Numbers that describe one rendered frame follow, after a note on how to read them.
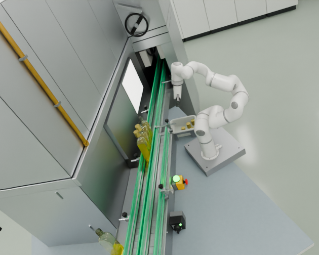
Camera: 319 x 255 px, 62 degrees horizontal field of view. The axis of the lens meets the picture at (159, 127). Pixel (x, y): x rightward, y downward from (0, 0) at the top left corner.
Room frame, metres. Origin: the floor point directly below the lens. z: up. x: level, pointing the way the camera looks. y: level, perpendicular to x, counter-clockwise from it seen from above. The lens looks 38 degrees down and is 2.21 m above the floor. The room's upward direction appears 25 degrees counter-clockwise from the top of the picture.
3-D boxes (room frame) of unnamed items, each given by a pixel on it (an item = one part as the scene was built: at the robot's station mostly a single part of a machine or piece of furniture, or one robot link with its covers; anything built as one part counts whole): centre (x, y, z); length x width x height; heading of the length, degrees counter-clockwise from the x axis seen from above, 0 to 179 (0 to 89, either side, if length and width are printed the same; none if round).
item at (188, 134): (1.70, -0.16, 0.79); 0.27 x 0.17 x 0.08; 69
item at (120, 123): (1.84, 0.15, 1.15); 0.90 x 0.03 x 0.34; 159
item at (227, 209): (1.21, 0.40, 0.73); 1.58 x 1.52 x 0.04; 8
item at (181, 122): (1.69, -0.18, 0.80); 0.22 x 0.17 x 0.09; 69
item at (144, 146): (1.43, 0.16, 0.99); 0.06 x 0.06 x 0.21; 70
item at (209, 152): (1.30, -0.26, 0.89); 0.16 x 0.13 x 0.15; 94
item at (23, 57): (1.19, 0.39, 1.76); 0.03 x 0.03 x 0.72; 69
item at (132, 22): (2.43, -0.20, 1.49); 0.21 x 0.05 x 0.21; 69
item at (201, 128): (1.30, -0.25, 1.04); 0.13 x 0.10 x 0.16; 148
